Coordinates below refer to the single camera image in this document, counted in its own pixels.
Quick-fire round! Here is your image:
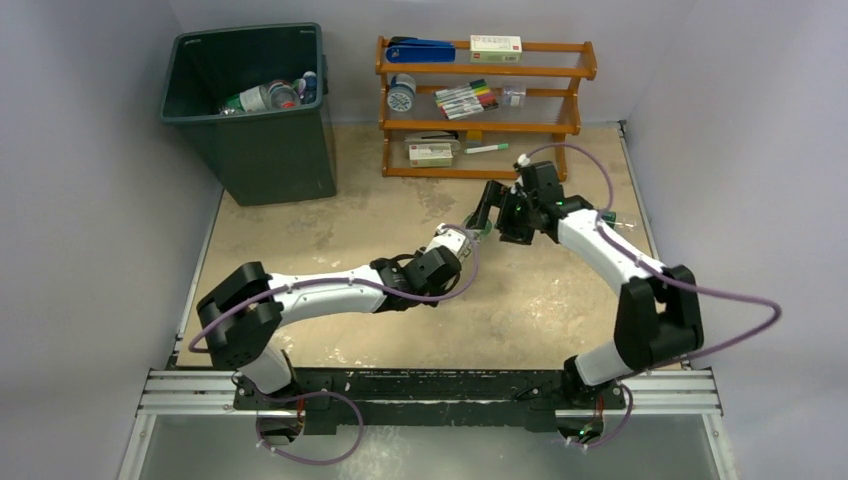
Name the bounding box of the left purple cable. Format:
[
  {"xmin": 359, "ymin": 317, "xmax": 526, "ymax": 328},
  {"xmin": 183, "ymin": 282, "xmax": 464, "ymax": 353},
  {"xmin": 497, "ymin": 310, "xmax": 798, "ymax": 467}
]
[{"xmin": 188, "ymin": 223, "xmax": 482, "ymax": 405}]

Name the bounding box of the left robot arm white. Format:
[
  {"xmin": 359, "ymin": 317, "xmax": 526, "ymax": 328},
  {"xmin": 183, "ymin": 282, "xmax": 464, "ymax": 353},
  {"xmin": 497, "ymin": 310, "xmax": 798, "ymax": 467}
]
[{"xmin": 189, "ymin": 246, "xmax": 463, "ymax": 409}]

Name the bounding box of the round tape roll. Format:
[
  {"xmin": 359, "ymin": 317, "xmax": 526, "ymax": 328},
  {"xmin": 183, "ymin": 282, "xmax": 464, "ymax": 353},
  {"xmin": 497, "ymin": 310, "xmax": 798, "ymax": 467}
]
[{"xmin": 386, "ymin": 73, "xmax": 417, "ymax": 113}]

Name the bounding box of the white green small box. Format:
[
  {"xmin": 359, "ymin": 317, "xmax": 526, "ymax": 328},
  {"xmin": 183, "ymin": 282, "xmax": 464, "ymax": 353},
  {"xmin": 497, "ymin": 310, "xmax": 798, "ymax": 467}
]
[{"xmin": 469, "ymin": 35, "xmax": 523, "ymax": 64}]

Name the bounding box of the dark green plastic bin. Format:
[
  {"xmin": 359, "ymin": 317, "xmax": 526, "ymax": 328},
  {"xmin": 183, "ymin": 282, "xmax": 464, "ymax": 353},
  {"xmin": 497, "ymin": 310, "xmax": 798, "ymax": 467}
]
[{"xmin": 159, "ymin": 22, "xmax": 338, "ymax": 206}]

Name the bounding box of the small clear bottle purple label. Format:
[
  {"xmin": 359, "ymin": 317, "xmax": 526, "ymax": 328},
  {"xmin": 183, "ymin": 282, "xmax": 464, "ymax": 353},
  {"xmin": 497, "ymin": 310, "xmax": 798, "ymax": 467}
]
[{"xmin": 292, "ymin": 71, "xmax": 318, "ymax": 105}]

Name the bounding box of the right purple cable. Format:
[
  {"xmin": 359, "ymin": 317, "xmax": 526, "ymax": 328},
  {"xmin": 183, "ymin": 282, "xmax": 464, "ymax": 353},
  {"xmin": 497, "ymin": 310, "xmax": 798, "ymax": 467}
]
[{"xmin": 523, "ymin": 142, "xmax": 784, "ymax": 452}]

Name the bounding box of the green capped white marker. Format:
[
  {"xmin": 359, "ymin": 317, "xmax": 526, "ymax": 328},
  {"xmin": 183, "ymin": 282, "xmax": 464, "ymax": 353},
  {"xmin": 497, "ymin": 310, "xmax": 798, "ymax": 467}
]
[{"xmin": 464, "ymin": 143, "xmax": 509, "ymax": 155}]

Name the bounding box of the small clear jar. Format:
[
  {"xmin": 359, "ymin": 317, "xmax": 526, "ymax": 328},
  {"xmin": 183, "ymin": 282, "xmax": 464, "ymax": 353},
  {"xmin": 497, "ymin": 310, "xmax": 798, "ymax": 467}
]
[{"xmin": 501, "ymin": 84, "xmax": 527, "ymax": 108}]

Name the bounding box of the white red box lower shelf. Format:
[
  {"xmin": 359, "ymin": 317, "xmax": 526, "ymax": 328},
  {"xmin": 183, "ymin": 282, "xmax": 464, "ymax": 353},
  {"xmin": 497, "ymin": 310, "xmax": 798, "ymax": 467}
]
[{"xmin": 408, "ymin": 143, "xmax": 454, "ymax": 168}]

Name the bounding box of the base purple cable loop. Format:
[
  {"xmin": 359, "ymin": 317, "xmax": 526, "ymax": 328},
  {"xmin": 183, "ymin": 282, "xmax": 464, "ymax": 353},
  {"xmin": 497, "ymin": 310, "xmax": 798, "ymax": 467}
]
[{"xmin": 254, "ymin": 390, "xmax": 368, "ymax": 467}]

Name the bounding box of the pack of coloured markers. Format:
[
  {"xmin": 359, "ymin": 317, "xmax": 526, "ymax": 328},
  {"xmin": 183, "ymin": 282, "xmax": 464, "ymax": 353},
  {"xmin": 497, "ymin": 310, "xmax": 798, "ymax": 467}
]
[{"xmin": 433, "ymin": 79, "xmax": 499, "ymax": 120}]

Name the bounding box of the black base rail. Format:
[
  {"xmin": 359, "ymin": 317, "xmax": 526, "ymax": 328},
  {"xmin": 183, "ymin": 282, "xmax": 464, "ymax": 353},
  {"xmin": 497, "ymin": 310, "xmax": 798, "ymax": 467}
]
[{"xmin": 137, "ymin": 354, "xmax": 720, "ymax": 439}]

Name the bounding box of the orange wooden shelf rack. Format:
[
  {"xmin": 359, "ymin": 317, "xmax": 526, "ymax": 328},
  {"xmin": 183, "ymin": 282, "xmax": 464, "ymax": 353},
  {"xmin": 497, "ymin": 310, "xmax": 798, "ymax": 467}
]
[{"xmin": 375, "ymin": 36, "xmax": 597, "ymax": 180}]

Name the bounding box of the green label bottle white cap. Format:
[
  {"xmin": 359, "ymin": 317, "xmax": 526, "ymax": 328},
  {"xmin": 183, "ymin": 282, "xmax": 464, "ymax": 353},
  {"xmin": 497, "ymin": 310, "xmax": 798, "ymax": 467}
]
[{"xmin": 601, "ymin": 210, "xmax": 642, "ymax": 232}]

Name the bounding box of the red label bottle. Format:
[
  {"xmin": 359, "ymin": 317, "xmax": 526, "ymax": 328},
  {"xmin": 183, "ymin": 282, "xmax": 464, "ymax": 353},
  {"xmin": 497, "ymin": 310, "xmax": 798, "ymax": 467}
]
[{"xmin": 266, "ymin": 80, "xmax": 301, "ymax": 109}]

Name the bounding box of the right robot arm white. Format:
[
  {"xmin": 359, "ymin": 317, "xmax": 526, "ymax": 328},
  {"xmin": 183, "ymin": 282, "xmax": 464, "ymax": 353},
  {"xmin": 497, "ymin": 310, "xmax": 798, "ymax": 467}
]
[{"xmin": 466, "ymin": 161, "xmax": 704, "ymax": 407}]

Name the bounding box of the blue stapler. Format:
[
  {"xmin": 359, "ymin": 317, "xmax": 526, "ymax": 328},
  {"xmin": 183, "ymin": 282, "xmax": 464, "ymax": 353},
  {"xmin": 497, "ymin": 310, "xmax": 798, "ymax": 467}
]
[{"xmin": 385, "ymin": 36, "xmax": 456, "ymax": 63}]

